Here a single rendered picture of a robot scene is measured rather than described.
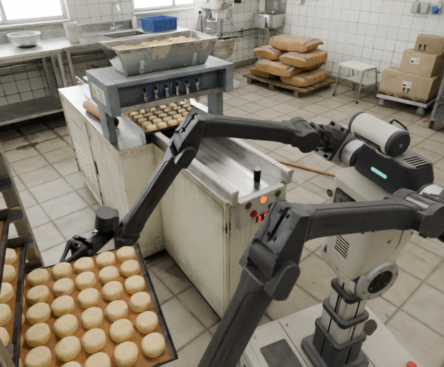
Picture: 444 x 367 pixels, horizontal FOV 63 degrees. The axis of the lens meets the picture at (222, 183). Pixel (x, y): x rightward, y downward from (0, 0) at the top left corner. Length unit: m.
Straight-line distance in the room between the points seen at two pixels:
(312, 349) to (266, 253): 1.08
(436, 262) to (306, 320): 1.21
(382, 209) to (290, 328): 1.10
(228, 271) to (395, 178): 0.91
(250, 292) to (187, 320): 1.48
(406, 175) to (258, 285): 0.58
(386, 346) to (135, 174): 1.45
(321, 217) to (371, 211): 0.13
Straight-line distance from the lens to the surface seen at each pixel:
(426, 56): 5.04
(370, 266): 1.21
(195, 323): 2.10
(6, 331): 0.87
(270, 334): 1.75
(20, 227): 1.07
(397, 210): 0.81
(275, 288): 0.62
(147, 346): 0.86
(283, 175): 1.59
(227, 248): 1.61
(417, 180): 1.08
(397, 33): 5.62
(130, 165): 1.98
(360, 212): 0.73
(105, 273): 1.03
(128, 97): 1.95
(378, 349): 1.81
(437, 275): 2.67
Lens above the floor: 1.67
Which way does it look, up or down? 32 degrees down
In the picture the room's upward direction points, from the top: straight up
